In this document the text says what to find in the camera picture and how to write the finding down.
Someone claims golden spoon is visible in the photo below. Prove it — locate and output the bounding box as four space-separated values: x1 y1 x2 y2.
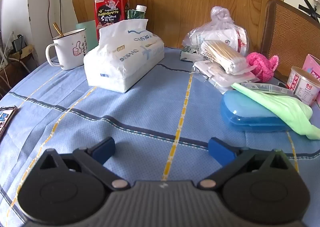
53 22 64 37

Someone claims black hanging cable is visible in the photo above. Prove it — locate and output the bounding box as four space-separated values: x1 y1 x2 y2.
46 0 63 35

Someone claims clear plastic case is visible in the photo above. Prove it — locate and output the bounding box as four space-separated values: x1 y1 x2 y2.
231 82 299 96

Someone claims cotton swab pack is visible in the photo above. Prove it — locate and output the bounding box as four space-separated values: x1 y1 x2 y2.
200 40 248 76

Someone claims clear bag of paper cups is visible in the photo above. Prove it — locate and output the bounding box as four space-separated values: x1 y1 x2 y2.
182 6 250 55

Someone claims white cable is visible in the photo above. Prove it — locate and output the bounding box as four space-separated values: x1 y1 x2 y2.
0 31 33 73

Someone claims pale green card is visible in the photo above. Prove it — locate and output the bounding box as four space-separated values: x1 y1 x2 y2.
75 20 98 48

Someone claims green pouch with white cap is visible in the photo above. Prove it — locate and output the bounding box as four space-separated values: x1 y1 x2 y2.
127 5 147 21

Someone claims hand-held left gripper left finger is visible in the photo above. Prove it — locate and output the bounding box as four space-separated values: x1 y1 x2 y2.
37 136 131 191

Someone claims pink tin box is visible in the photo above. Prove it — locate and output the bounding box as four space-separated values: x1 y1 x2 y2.
302 54 320 78

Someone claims small green printed packet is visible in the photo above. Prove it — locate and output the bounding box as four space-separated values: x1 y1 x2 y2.
180 45 202 62

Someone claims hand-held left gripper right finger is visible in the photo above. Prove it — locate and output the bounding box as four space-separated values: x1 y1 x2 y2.
199 137 293 191

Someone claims white packet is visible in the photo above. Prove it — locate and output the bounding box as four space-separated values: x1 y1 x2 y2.
192 60 258 93

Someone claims red tin box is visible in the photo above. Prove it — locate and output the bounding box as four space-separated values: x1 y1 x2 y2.
94 0 131 40

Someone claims blue checked tablecloth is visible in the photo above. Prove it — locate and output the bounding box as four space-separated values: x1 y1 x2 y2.
0 47 320 227

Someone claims blue plastic case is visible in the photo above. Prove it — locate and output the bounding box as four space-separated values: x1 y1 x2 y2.
220 90 293 132

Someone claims black tape cross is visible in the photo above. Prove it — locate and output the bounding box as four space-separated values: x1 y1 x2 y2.
299 0 320 21

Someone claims pink fluffy cloth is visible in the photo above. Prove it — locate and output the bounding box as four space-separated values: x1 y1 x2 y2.
246 52 280 83

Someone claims light green cloth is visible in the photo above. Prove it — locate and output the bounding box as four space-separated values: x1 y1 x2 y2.
231 83 320 140

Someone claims white enamel mug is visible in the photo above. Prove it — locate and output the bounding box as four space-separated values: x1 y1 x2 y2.
45 28 88 71

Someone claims food can with pink label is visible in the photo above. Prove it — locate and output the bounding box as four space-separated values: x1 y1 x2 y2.
287 66 320 106

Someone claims phone with printed case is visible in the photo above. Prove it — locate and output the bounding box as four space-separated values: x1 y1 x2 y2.
0 105 18 140

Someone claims white tissue pack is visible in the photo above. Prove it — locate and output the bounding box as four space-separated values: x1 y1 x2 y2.
83 19 165 93

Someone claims dark charger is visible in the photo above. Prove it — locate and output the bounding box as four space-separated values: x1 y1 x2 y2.
10 34 27 53

